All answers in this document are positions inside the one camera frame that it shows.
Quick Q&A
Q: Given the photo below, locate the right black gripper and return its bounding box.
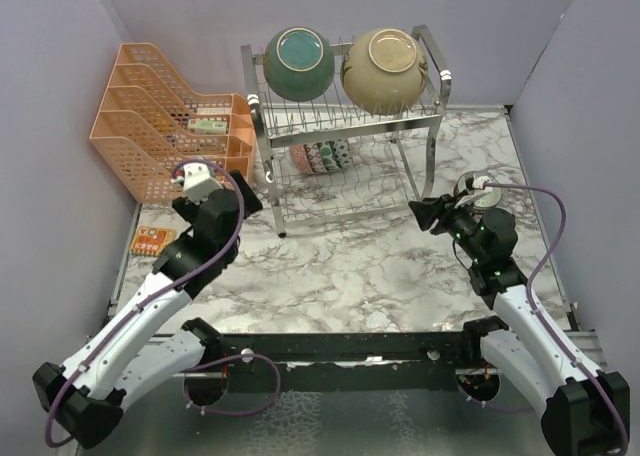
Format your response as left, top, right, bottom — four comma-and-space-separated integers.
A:
410, 189, 487, 263

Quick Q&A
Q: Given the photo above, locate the dark red patterned bowl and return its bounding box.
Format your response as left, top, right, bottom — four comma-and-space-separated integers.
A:
304, 144, 326, 173

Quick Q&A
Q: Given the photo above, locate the steel two-tier dish rack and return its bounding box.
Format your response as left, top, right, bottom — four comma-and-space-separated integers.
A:
241, 24, 452, 237

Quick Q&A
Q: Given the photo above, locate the pink patterned small bowl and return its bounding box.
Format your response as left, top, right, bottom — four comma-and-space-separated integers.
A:
289, 145, 313, 174

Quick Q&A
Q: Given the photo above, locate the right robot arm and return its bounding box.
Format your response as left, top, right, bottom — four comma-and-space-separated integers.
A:
409, 194, 630, 455

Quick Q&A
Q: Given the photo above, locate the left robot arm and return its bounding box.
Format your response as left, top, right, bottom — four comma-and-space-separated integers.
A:
32, 161, 263, 449

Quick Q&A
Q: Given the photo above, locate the green patterned small bowl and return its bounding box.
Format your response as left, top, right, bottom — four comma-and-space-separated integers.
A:
317, 142, 340, 171

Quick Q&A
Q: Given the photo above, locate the green white box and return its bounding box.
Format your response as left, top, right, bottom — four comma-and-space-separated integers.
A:
187, 118, 229, 135

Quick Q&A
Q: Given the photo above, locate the blue dotted small bowl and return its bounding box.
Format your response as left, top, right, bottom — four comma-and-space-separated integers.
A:
331, 139, 353, 169

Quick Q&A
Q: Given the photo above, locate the orange snack packet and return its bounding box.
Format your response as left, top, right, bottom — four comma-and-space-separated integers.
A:
129, 226, 176, 257

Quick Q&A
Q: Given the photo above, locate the orange plastic file organizer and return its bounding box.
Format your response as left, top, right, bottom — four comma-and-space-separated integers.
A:
89, 43, 255, 204

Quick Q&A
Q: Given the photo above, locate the large cream ceramic bowl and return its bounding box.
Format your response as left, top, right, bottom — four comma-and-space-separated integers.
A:
340, 28, 428, 116

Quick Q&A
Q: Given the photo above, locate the large teal ceramic bowl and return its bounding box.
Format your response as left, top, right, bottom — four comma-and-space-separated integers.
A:
263, 26, 335, 102

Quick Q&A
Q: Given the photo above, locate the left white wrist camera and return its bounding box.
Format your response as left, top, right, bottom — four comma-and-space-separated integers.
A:
171, 161, 222, 204

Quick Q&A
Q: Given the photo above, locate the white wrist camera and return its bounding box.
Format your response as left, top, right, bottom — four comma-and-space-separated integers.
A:
455, 173, 496, 209
171, 161, 222, 204

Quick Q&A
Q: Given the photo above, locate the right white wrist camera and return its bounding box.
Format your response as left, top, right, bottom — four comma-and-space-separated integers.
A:
455, 173, 496, 209

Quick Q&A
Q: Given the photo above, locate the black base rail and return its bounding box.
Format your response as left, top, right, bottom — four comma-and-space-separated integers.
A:
162, 328, 521, 395

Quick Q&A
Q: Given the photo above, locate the aluminium frame rail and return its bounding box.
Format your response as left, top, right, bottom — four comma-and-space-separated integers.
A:
566, 331, 608, 371

